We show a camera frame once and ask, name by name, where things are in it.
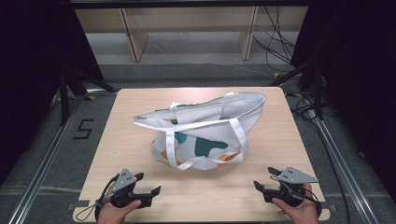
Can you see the silver metal floor rail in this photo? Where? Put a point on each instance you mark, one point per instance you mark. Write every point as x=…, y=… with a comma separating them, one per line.
x=342, y=168
x=43, y=165

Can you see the white tote bag teal orange patches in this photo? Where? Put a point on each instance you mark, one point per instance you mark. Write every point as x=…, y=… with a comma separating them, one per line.
x=214, y=127

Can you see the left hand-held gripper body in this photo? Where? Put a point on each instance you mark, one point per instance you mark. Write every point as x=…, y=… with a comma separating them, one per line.
x=125, y=182

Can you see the black metal stand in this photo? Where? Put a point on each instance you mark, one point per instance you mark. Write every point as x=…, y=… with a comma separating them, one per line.
x=313, y=87
x=67, y=93

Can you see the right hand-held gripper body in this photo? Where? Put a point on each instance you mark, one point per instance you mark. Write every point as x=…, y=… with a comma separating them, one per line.
x=291, y=188

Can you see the person's left hand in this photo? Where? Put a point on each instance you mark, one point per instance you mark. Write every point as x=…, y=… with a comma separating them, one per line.
x=115, y=214

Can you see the light wooden desk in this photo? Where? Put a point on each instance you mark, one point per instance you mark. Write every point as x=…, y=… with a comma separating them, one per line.
x=186, y=18

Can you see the dark curtain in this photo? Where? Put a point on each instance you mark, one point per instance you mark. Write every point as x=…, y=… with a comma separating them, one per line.
x=361, y=77
x=34, y=77

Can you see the person's right hand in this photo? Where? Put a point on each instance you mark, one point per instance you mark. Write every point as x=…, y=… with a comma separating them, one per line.
x=300, y=214

